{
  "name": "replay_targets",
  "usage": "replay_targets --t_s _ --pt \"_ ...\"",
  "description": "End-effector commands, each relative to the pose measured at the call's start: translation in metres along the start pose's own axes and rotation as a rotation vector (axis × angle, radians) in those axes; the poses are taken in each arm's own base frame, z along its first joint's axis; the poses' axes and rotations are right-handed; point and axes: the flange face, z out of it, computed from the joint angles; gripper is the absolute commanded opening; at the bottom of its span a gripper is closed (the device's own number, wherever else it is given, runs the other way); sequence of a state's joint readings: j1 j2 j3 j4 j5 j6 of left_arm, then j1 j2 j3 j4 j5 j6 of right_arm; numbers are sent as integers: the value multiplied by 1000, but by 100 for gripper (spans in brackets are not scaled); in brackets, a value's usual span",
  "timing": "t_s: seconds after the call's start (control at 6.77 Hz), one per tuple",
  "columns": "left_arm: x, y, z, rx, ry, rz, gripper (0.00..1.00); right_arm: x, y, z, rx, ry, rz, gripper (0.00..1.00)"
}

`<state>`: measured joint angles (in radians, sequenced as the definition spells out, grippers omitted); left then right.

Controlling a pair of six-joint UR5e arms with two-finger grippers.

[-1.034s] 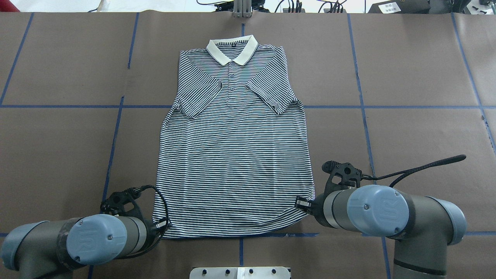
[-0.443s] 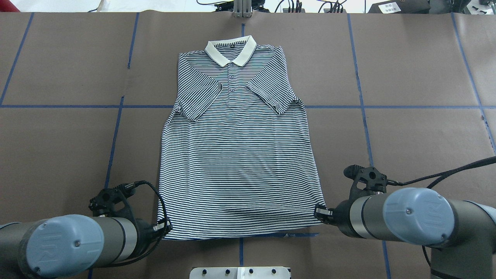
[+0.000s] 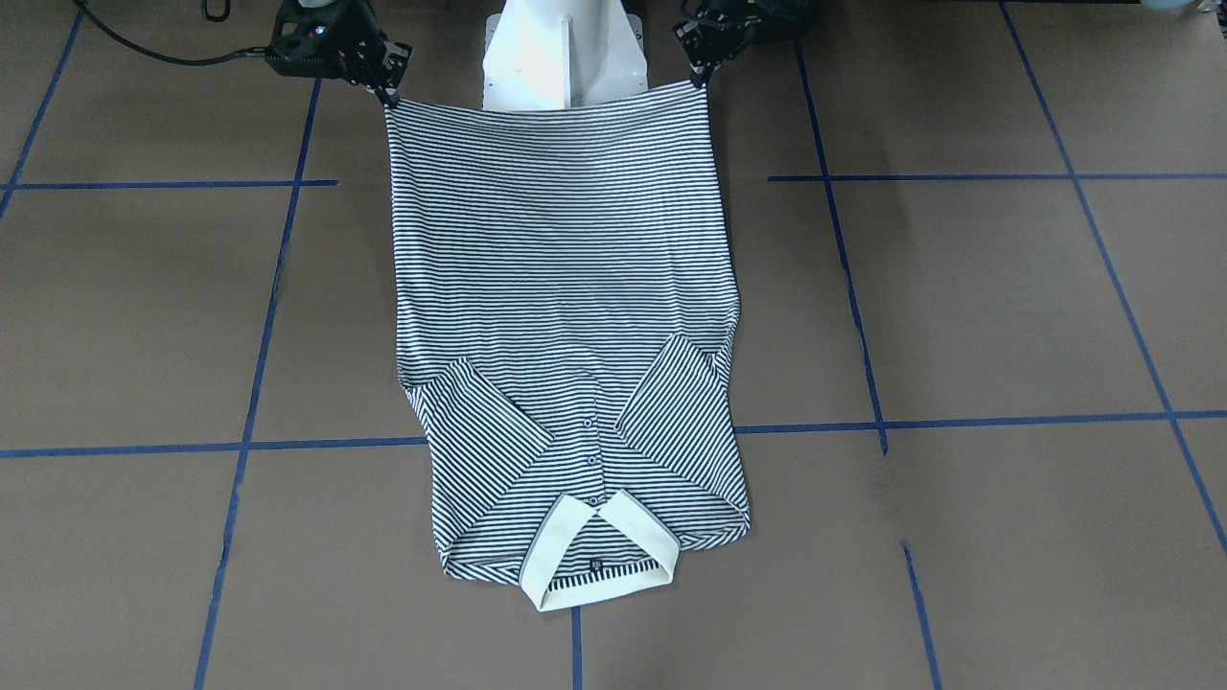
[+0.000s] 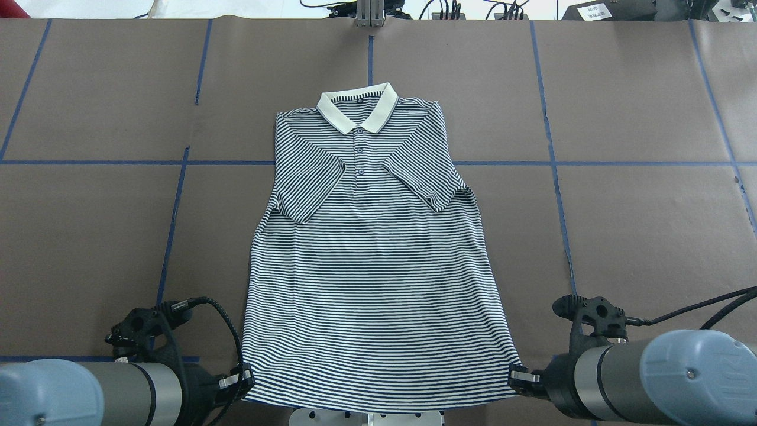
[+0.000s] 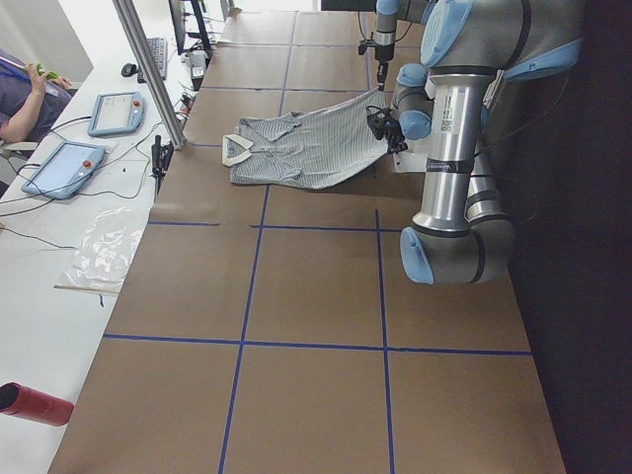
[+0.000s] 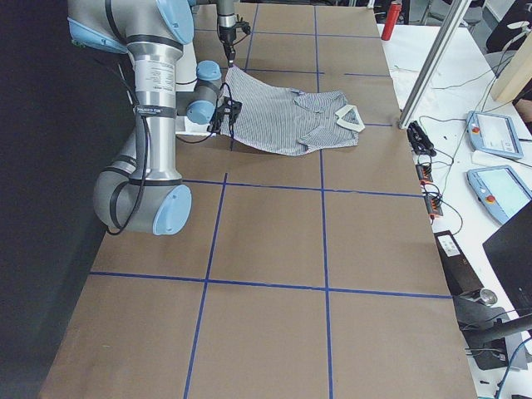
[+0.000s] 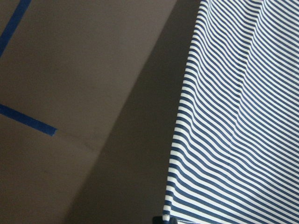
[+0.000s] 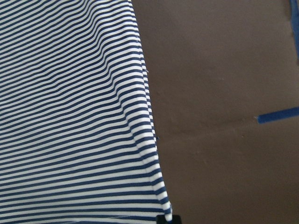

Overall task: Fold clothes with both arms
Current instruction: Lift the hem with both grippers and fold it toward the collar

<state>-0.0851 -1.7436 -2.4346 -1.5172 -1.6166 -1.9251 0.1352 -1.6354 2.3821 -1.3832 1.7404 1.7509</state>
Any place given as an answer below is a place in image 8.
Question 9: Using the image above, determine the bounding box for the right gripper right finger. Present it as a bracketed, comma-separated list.
[170, 214, 181, 224]

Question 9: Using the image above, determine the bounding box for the brown paper table cover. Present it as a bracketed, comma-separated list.
[133, 0, 299, 224]

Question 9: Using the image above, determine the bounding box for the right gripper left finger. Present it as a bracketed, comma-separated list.
[156, 215, 167, 224]

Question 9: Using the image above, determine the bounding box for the blue white striped polo shirt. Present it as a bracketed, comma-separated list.
[0, 0, 174, 224]

